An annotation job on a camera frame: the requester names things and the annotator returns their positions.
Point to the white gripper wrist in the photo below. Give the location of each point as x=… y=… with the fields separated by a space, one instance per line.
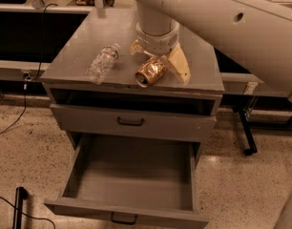
x=157 y=43

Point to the orange soda can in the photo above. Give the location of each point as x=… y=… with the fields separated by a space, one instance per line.
x=150 y=72

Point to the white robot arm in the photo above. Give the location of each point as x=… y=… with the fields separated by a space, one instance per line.
x=239 y=192

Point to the grey drawer cabinet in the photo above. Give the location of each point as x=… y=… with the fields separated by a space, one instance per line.
x=66 y=82

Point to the open grey bottom drawer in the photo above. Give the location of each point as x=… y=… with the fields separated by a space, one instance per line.
x=153 y=178

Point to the clear plastic water bottle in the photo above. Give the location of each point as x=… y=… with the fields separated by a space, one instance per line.
x=103 y=63

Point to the black table leg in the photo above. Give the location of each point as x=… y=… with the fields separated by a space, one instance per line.
x=252 y=149

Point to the black stand bottom left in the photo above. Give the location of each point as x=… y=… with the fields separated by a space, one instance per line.
x=21 y=195

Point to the black drawer handle upper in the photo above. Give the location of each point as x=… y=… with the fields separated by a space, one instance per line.
x=125 y=122

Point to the black drawer handle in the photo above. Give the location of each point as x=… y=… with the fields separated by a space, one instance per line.
x=114 y=219
x=125 y=122

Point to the black drawer handle lower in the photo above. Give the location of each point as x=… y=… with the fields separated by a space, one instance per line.
x=114 y=219

